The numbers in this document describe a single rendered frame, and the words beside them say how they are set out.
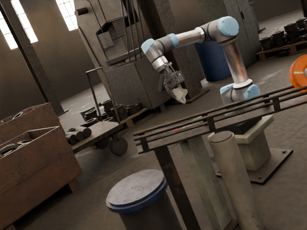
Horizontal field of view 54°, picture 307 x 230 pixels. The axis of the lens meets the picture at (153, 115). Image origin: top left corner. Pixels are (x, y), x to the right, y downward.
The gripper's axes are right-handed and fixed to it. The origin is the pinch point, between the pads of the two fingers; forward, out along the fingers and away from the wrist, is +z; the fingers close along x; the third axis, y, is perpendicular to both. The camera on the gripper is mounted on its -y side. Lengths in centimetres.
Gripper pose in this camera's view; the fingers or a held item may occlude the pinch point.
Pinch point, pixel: (182, 101)
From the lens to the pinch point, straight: 152.2
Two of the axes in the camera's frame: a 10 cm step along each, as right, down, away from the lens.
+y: 4.8, -3.6, -8.0
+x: 6.8, -4.2, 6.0
